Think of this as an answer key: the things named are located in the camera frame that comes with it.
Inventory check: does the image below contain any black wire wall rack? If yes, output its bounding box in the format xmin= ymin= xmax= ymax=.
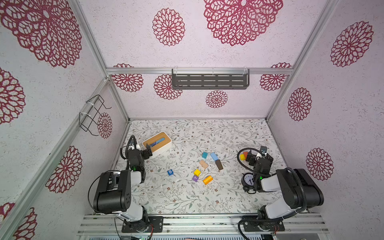
xmin=78 ymin=95 xmax=113 ymax=139

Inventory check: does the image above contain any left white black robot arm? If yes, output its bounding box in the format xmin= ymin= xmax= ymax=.
xmin=89 ymin=149 xmax=153 ymax=232

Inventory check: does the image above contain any black alarm clock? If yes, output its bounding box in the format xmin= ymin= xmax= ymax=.
xmin=241 ymin=173 xmax=257 ymax=195

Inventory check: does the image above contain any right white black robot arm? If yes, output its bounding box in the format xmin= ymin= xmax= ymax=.
xmin=241 ymin=153 xmax=325 ymax=223

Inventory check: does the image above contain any light blue plank block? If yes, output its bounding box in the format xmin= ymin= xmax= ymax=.
xmin=210 ymin=153 xmax=219 ymax=161

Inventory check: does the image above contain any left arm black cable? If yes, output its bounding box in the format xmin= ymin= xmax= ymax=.
xmin=87 ymin=134 xmax=142 ymax=214

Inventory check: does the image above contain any orange wooden cylinder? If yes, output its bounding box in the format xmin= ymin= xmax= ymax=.
xmin=203 ymin=176 xmax=213 ymax=185

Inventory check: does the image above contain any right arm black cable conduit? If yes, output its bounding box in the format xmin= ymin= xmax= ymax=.
xmin=236 ymin=147 xmax=308 ymax=240

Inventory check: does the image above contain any dark brown plank block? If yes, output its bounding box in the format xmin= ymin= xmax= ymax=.
xmin=215 ymin=160 xmax=224 ymax=171

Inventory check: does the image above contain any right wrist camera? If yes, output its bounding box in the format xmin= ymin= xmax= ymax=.
xmin=260 ymin=146 xmax=268 ymax=155

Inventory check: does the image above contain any yellow wooden cube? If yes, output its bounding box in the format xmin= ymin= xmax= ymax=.
xmin=194 ymin=170 xmax=201 ymax=177

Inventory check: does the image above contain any grey wall shelf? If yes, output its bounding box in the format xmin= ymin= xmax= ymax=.
xmin=171 ymin=69 xmax=250 ymax=90

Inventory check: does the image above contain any white wooden-lid tissue box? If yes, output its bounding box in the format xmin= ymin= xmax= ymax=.
xmin=142 ymin=132 xmax=173 ymax=158

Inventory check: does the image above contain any natural wood plank block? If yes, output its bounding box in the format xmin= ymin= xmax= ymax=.
xmin=199 ymin=160 xmax=209 ymax=169

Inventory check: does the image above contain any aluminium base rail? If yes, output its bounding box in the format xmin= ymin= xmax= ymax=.
xmin=75 ymin=213 xmax=329 ymax=238

